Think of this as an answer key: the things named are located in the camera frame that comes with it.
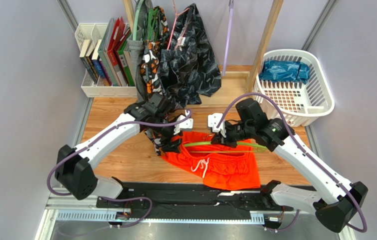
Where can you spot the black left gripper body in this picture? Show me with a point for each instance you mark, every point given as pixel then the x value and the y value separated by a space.
pixel 166 139

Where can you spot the lime green hanger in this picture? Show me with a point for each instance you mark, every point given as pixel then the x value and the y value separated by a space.
pixel 256 148

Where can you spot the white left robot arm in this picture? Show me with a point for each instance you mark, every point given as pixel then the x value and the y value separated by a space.
pixel 75 166

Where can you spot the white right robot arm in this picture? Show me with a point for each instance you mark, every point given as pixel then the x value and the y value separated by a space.
pixel 334 200

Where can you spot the dark leaf-pattern shorts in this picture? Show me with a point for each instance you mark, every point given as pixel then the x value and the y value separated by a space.
pixel 189 69

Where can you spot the orange camouflage shorts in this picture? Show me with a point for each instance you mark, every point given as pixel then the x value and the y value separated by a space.
pixel 150 69

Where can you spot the grey shorts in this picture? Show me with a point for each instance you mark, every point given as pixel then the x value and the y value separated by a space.
pixel 137 51

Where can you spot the pink hanger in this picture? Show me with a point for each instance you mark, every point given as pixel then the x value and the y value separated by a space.
pixel 176 15

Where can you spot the purple hanger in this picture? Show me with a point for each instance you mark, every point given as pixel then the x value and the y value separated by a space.
pixel 228 36

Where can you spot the dark green hanger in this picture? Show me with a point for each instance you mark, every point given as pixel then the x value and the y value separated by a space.
pixel 152 24

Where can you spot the pale green hanger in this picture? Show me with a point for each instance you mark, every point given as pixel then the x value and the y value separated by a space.
pixel 138 8

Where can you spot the blue patterned garment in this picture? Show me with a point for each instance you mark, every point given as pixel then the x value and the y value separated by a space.
pixel 285 72

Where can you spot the white laundry basket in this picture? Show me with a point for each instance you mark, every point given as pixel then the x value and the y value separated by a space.
pixel 300 103

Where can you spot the green folder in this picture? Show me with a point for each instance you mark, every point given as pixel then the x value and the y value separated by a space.
pixel 123 60

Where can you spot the white file organizer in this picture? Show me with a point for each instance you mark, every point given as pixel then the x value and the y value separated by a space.
pixel 100 80

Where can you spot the blue book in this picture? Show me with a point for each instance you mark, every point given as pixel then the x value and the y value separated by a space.
pixel 95 58

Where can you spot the grey-green folder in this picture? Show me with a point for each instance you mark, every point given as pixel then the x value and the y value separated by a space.
pixel 104 54

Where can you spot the red folder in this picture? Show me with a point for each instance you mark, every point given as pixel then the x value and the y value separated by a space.
pixel 114 35

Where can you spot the dark navy book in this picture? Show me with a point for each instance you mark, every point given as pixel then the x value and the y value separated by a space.
pixel 85 56

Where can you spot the wooden clothes rack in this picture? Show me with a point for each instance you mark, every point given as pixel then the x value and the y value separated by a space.
pixel 238 80

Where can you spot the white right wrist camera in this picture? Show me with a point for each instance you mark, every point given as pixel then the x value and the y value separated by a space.
pixel 215 125

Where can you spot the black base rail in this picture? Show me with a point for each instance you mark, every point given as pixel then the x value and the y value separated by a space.
pixel 186 201

